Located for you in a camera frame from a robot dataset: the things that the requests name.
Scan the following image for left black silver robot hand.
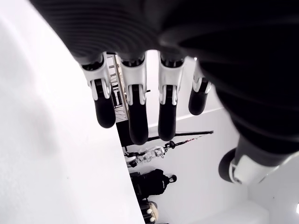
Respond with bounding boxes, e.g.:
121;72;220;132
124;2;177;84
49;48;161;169
29;0;299;185

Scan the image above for long black pole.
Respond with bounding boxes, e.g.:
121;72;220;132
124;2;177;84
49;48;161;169
147;130;214;142

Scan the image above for thin rod with red marks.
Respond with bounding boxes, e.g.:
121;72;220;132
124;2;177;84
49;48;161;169
163;137;204;150

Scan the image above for white and black machine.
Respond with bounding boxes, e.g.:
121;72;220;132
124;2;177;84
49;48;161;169
123;146;169;168

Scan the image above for person in black clothes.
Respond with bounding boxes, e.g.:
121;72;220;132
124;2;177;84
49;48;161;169
129;168;178;203

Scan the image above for pale round-topped floor items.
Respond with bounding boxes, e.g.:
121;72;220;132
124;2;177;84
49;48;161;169
141;200;160;224

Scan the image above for metal rack frame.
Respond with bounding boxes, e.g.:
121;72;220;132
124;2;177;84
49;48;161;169
106;52;130;123

